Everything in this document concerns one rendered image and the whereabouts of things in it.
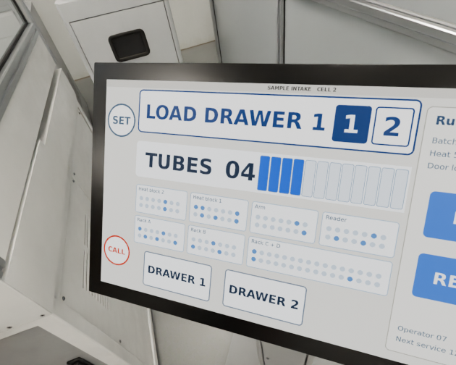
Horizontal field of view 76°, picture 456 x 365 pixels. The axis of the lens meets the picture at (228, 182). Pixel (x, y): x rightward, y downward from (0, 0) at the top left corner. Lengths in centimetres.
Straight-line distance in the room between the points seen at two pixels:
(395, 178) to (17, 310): 63
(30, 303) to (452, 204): 64
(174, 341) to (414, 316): 119
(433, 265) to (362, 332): 10
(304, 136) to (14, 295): 53
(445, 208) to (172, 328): 128
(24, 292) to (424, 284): 59
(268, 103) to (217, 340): 120
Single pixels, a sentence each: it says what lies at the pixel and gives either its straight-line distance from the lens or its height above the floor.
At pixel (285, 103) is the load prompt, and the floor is 117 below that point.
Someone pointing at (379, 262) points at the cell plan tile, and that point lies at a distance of 34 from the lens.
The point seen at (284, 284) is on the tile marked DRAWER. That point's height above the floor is 102.
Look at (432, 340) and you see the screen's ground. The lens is 38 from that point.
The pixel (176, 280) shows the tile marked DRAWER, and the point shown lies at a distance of 39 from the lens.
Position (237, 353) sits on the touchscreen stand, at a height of 3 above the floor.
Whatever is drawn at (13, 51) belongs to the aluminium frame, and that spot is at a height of 109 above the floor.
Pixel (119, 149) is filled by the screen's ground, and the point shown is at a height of 112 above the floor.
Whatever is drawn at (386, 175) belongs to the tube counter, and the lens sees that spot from 32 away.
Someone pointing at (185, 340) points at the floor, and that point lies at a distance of 143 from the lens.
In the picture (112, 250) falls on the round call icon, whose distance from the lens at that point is 43.
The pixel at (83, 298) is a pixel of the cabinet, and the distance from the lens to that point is 87.
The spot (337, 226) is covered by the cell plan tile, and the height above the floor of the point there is 108.
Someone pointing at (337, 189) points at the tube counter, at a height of 111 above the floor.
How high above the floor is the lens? 133
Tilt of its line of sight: 46 degrees down
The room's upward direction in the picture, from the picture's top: 11 degrees counter-clockwise
